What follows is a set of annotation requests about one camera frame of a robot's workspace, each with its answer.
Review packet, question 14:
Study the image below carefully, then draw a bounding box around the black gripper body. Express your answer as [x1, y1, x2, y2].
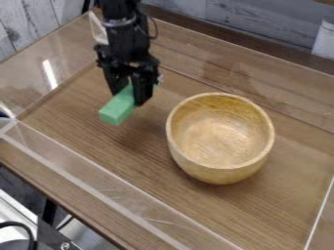
[93, 19, 162, 87]

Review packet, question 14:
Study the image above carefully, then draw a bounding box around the clear acrylic tray wall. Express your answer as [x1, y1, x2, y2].
[0, 18, 334, 250]

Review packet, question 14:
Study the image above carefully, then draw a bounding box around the light wooden bowl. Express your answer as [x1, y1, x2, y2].
[166, 93, 276, 185]

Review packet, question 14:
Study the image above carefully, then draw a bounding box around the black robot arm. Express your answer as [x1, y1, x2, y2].
[94, 0, 159, 106]

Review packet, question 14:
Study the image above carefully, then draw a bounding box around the white cylinder container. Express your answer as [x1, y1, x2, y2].
[312, 18, 334, 61]

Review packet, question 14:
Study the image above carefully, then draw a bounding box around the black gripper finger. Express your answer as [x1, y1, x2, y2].
[133, 70, 154, 106]
[103, 65, 130, 95]

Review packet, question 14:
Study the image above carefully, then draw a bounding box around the green rectangular block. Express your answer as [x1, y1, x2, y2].
[99, 85, 137, 126]

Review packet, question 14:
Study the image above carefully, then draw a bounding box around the black metal table leg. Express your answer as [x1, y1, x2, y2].
[42, 199, 58, 225]

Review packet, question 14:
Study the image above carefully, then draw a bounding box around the black cable loop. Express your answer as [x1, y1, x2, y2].
[0, 221, 38, 250]

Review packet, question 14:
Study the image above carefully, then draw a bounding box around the clear acrylic corner bracket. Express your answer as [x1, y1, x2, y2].
[89, 12, 109, 45]

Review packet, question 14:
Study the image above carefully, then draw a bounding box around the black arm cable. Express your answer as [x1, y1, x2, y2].
[145, 16, 159, 41]

